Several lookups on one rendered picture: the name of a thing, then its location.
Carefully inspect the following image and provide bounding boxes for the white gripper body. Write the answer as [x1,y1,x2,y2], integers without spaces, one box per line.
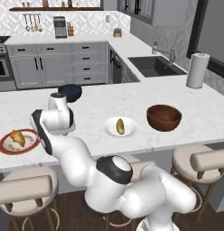
[48,92,69,111]

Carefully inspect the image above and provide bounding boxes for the dark blue round bowl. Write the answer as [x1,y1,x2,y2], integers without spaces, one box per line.
[57,83,83,104]

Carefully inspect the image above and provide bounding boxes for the chicken drumstick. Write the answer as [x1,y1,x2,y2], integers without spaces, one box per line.
[10,129,27,148]

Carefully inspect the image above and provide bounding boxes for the brown wooden bowl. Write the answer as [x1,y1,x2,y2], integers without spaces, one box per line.
[146,104,182,133]

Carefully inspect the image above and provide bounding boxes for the grey base cupboard run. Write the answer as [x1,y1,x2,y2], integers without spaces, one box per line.
[5,41,109,90]

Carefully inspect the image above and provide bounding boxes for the black dishwasher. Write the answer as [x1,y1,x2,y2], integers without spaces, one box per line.
[108,48,124,85]

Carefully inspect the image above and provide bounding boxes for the steel oven range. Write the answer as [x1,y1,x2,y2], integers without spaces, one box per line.
[0,35,17,92]

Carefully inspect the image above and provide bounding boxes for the red plate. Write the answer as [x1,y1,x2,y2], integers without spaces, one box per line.
[0,128,42,156]

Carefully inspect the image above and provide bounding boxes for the wooden knife block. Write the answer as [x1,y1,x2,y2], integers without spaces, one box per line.
[66,23,75,37]

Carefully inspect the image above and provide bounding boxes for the grey cupboards under sink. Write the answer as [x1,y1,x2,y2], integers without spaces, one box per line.
[122,61,141,84]

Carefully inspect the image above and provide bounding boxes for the white plate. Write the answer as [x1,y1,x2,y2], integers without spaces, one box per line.
[102,115,140,139]

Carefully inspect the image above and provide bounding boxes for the beige bar stool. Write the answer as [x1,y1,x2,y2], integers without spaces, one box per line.
[0,166,61,231]
[102,153,157,231]
[171,144,224,224]

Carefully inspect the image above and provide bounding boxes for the dark sink basin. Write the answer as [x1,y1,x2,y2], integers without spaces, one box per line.
[127,55,188,79]

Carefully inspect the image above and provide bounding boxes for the soap bottle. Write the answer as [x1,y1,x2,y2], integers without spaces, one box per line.
[151,41,159,55]

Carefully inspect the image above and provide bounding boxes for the grey tap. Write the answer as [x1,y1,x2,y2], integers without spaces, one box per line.
[153,48,176,66]

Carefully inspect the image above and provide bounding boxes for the white paper towel roll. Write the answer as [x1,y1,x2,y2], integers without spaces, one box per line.
[185,52,211,89]

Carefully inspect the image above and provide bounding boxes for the dark framed window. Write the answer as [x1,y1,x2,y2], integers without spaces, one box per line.
[186,0,224,80]

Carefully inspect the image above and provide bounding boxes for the dark wooden wall shelf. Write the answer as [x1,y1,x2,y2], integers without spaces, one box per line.
[8,6,105,13]

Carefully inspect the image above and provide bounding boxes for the grey wall cupboard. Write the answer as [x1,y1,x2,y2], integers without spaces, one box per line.
[117,0,196,27]

